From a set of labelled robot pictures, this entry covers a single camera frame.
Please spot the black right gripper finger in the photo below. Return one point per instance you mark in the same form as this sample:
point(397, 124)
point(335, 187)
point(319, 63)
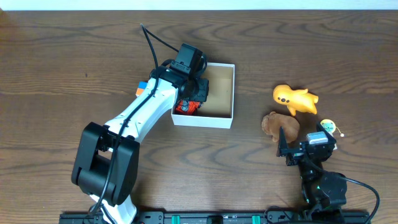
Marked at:
point(283, 145)
point(322, 128)

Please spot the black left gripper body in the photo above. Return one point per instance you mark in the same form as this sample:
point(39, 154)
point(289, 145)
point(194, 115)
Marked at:
point(199, 91)

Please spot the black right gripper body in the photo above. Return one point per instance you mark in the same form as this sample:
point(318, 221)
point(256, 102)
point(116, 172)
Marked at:
point(297, 154)

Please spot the yellow rattle drum toy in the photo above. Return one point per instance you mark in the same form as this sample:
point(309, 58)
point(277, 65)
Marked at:
point(330, 126)

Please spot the red toy car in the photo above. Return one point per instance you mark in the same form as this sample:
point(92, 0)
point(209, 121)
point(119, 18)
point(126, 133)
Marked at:
point(188, 108)

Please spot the colourful puzzle cube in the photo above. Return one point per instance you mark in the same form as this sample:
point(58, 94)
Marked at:
point(141, 87)

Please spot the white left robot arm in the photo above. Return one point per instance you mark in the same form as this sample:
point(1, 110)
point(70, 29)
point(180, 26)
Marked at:
point(107, 159)

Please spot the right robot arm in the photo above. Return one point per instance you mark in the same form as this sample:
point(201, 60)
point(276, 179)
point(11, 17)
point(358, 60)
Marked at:
point(322, 190)

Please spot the brown plush toy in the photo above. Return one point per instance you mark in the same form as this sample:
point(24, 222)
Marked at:
point(272, 123)

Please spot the white cardboard box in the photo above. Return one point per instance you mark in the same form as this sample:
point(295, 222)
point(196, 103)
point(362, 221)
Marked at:
point(217, 111)

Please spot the orange squishy figure toy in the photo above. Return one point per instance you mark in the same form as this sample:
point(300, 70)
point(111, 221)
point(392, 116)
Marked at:
point(295, 100)

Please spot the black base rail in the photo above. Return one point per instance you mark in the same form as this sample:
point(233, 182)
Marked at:
point(269, 216)

